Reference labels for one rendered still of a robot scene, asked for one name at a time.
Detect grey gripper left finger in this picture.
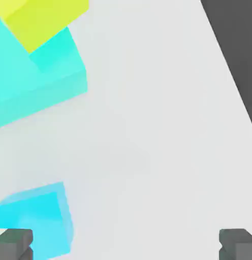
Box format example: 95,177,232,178
0,228,34,260

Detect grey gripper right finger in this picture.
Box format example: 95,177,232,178
218,228,252,260

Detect small cyan cube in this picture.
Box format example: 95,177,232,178
0,181,75,260

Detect small yellow cube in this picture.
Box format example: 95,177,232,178
0,0,90,54

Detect large turquoise box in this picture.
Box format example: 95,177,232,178
0,12,88,129

